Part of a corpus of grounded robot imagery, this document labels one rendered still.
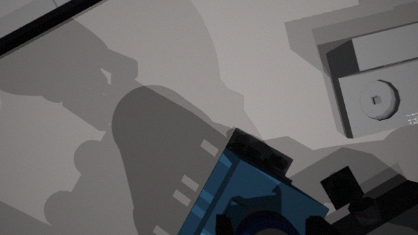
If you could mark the dark grey button housing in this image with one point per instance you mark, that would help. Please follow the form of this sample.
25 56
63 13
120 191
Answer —
393 213

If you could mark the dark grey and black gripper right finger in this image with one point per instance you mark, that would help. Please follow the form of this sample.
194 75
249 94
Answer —
316 225

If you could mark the black table edge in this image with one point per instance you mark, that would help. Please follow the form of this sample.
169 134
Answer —
43 23

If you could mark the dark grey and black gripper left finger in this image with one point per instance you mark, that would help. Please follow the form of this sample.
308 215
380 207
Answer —
223 225

